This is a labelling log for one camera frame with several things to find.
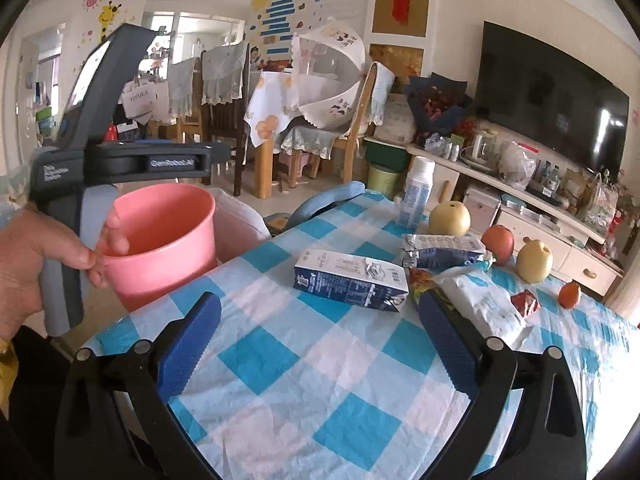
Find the light wooden chair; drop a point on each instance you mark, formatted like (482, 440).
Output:
(369, 111)

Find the white mesh food cover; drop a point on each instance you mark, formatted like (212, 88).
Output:
(328, 66)

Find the white plastic bottle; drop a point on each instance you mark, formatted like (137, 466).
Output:
(417, 191)

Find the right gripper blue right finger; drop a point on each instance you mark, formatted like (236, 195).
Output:
(442, 326)

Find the pink plastic bucket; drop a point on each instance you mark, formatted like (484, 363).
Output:
(170, 230)

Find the blue white milk carton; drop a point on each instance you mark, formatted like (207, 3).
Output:
(355, 280)

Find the small orange tangerine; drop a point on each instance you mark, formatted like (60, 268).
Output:
(569, 295)

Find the yellow pear left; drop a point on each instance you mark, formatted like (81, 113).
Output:
(450, 218)

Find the dark blue flower bouquet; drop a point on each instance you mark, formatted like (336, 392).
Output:
(438, 104)

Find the white plastic wrapper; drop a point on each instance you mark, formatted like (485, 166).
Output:
(487, 306)

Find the yellow pear right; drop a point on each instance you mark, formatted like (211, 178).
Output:
(534, 262)

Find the black flat screen television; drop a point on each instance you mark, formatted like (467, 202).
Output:
(543, 93)

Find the yellow pear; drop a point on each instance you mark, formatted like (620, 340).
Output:
(534, 262)
(450, 218)

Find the green waste bin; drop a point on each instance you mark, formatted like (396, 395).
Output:
(383, 180)

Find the yellow green snack wrapper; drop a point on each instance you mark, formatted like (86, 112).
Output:
(419, 281)

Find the dark wooden dining chair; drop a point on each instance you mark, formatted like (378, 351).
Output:
(224, 100)

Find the dark blue snack bag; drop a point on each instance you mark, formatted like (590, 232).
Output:
(438, 253)

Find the giraffe height wall sticker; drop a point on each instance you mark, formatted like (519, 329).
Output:
(99, 19)

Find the red snack wrapper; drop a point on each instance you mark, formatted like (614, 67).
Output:
(526, 303)

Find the white tv cabinet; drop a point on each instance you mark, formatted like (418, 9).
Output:
(530, 218)

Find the white storage box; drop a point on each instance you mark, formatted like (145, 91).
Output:
(483, 206)

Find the blue white checkered tablecloth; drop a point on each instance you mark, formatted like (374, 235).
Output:
(293, 386)

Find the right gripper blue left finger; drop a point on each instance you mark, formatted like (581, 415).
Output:
(182, 343)

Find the red apple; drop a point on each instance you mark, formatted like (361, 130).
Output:
(499, 240)

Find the dining table with floral cloth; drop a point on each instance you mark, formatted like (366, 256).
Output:
(272, 106)

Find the person's left hand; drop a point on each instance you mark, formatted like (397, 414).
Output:
(30, 238)

